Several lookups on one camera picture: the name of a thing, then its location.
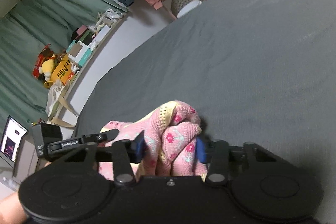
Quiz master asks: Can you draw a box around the yellow plush toy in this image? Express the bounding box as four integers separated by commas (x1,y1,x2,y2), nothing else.
38,54,59,81

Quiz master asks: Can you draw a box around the beige tote bag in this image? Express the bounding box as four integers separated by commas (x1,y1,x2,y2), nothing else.
45,80,78,128

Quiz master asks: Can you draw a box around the woven rope basket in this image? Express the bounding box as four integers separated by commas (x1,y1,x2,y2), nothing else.
171,0,207,19

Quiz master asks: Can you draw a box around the red snack package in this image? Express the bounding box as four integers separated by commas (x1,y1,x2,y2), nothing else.
32,44,54,79

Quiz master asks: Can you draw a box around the pink yellow striped knit sweater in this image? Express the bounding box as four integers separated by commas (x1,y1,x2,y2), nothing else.
100,101,207,179

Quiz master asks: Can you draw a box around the green curtain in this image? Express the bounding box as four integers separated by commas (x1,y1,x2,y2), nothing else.
1,0,127,128

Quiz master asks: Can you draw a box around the grey bed sheet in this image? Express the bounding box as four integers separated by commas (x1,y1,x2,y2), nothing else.
75,0,335,179

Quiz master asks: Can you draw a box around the orange cardboard box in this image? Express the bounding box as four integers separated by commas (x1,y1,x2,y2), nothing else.
51,54,79,85

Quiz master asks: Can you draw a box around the person's left hand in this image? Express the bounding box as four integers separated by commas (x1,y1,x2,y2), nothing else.
0,192,27,224

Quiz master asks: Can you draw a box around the laptop with lit screen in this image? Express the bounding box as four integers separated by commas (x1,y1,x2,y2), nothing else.
1,115,28,167

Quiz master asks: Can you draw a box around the teal white box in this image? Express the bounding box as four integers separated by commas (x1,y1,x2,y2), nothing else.
66,40,92,67

